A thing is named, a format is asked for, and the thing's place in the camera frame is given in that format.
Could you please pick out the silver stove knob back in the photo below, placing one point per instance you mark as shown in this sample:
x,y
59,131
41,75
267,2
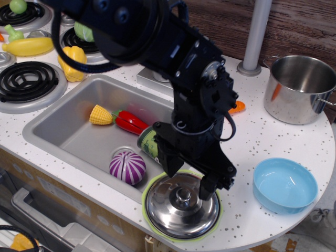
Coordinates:
x,y
67,21

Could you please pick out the yellow toy bell pepper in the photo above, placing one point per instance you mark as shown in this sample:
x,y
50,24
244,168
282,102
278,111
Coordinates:
x,y
77,54

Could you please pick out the back right stove burner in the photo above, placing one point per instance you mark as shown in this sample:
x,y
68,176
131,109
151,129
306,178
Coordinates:
x,y
94,56

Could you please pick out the green toy food can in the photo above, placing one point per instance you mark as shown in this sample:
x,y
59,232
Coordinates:
x,y
146,142

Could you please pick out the stainless steel pot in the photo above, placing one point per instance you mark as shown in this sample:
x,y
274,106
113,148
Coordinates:
x,y
298,88

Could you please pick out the silver stove knob middle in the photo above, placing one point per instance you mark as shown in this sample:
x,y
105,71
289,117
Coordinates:
x,y
39,34

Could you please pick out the orange toy carrot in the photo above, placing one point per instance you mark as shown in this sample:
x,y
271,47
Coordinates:
x,y
239,107

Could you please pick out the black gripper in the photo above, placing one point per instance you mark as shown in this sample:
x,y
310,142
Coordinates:
x,y
201,150

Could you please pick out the purple striped toy onion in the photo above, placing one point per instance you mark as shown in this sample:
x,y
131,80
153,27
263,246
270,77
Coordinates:
x,y
128,167

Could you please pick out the small green toy gourd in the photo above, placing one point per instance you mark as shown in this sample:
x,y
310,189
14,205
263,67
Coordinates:
x,y
13,34

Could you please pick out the grey oven door handle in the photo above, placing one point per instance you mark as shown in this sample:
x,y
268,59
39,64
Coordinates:
x,y
56,224

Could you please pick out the yellow toy squash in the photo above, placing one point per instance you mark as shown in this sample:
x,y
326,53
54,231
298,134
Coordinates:
x,y
29,46

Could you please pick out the shiny steel pot lid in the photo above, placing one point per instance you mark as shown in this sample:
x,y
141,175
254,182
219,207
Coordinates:
x,y
178,212

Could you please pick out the light green plastic plate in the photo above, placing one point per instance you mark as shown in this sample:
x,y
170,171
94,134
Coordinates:
x,y
145,194

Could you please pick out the silver toy faucet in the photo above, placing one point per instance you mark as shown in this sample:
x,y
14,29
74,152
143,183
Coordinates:
x,y
154,81

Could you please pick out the green toy cabbage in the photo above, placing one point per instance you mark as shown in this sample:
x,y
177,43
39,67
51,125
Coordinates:
x,y
83,32

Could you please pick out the yellow toy corn piece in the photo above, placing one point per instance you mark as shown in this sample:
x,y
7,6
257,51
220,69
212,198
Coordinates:
x,y
100,116

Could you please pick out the grey toy sink basin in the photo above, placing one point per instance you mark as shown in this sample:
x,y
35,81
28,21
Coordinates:
x,y
64,130

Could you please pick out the front black stove burner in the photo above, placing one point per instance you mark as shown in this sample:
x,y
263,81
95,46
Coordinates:
x,y
30,86

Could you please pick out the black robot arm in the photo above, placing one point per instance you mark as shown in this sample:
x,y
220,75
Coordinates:
x,y
156,35

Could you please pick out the red toy chili pepper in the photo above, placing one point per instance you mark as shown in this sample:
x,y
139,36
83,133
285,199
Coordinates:
x,y
129,122

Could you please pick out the green toy ball fruit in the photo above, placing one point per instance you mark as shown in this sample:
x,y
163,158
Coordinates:
x,y
18,6

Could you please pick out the back left stove burner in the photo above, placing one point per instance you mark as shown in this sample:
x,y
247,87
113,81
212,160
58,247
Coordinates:
x,y
36,16

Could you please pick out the silver stove knob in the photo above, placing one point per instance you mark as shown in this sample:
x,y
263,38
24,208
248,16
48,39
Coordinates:
x,y
39,34
6,60
67,21

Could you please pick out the silver stove knob left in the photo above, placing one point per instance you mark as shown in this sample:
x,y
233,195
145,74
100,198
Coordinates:
x,y
6,60

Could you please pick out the grey post right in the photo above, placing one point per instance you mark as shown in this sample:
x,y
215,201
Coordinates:
x,y
249,66

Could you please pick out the light blue plastic bowl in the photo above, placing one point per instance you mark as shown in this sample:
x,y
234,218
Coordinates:
x,y
284,186

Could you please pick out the yellow toy below counter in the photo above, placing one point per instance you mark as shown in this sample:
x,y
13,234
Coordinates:
x,y
21,242

